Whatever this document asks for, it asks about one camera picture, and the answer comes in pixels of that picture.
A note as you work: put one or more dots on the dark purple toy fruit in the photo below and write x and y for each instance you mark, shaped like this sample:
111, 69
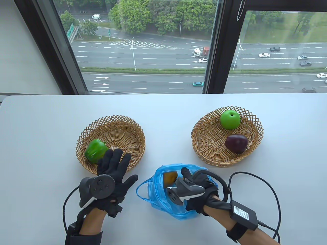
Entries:
236, 143

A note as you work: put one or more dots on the person's left hand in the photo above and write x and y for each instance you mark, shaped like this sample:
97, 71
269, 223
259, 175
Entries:
115, 166

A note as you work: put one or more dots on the black wrist camera unit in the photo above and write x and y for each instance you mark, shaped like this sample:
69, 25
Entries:
84, 238
244, 214

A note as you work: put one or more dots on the blue plastic bag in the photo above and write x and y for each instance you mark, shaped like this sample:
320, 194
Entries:
158, 201

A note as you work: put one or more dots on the yellow orange toy mango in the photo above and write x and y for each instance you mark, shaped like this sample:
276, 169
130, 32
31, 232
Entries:
170, 178

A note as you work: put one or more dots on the round wicker basket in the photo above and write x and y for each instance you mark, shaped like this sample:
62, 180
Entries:
212, 143
125, 132

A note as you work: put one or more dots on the green toy bell pepper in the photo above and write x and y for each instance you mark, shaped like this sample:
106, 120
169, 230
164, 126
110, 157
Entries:
95, 151

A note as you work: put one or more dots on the black round hand tracker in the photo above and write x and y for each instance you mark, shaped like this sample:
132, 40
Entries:
102, 187
186, 191

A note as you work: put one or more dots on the green toy apple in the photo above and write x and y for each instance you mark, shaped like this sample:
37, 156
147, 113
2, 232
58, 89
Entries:
230, 119

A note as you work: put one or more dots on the black window frame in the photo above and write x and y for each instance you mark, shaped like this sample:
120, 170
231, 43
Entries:
222, 38

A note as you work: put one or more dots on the person's right forearm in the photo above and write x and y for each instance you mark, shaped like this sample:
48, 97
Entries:
222, 217

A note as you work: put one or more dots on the person's left forearm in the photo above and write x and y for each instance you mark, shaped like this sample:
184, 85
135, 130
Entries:
93, 222

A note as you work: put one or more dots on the person's right hand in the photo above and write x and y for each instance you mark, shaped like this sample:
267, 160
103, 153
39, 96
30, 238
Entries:
201, 204

